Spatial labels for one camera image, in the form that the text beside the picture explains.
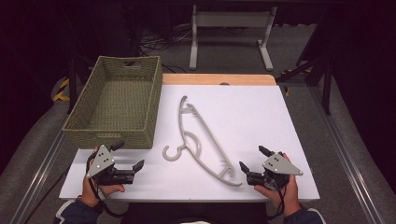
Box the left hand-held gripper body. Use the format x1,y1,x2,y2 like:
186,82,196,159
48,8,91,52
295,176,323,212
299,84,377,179
86,145,136,187

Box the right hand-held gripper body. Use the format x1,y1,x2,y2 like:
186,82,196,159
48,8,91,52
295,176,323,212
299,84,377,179
247,152,304,190

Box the person's left hand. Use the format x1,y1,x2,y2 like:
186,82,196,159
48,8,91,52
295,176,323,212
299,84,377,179
81,176,126,208

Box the person's right hand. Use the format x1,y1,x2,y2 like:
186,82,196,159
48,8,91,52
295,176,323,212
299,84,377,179
253,152,302,217

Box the grey plastic clothes hanger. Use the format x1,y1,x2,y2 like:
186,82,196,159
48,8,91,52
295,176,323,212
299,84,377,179
162,95,243,188

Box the green woven basket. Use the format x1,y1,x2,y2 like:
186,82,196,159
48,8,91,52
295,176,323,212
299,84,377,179
62,55,163,150

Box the person's lap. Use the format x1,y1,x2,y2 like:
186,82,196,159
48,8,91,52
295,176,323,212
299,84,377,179
120,202,269,224

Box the black metal stand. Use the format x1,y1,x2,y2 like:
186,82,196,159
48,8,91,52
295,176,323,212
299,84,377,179
275,54,333,116
65,55,96,115

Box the yellow black floor tape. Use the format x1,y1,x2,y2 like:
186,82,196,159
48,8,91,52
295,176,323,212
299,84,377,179
51,77,71,103

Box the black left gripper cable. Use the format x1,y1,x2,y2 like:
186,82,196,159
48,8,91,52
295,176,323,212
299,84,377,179
86,152,127,219

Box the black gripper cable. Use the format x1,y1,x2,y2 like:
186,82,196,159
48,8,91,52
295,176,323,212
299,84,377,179
266,181,288,220
86,152,127,219

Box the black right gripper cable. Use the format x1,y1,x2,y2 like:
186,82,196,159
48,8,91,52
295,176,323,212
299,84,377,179
266,181,288,220

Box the metal floor rail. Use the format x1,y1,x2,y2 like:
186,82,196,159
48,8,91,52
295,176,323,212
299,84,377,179
8,129,69,224
309,86,386,224

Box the black floor cables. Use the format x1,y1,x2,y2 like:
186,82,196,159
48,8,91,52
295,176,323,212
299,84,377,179
138,26,195,74

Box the white metal table frame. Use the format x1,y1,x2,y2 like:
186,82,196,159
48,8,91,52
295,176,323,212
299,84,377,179
189,4,278,72

